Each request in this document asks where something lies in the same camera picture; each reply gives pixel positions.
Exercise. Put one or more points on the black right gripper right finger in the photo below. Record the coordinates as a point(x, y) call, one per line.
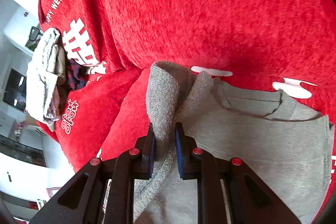
point(228, 191)

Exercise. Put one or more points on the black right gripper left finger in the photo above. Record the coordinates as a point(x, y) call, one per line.
point(102, 190)

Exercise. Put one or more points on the grey knitted garment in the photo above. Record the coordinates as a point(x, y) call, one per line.
point(287, 144)

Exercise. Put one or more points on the dark plaid cloth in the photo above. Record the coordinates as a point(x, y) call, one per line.
point(76, 76)

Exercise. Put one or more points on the black television screen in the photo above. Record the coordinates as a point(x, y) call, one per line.
point(15, 91)

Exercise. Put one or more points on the light blue-white folded cloth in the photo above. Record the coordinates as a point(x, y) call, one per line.
point(45, 73)

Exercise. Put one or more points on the framed picture on shelf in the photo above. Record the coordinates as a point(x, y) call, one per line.
point(34, 37)

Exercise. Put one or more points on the red wedding blanket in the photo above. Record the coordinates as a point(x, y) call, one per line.
point(262, 45)

